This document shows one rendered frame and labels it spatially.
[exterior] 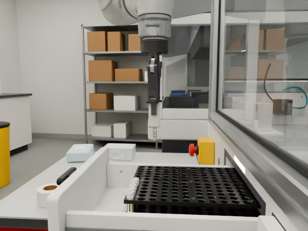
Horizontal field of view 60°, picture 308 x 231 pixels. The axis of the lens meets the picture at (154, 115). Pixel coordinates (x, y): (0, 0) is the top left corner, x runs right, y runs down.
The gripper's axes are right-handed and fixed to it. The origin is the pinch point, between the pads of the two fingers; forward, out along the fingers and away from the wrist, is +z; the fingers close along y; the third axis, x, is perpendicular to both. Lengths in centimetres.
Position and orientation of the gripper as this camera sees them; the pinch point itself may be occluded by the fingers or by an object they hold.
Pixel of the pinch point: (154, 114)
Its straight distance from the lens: 74.6
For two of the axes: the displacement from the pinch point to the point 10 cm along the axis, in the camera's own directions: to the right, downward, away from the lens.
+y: -1.1, 1.3, -9.9
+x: 9.9, 0.1, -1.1
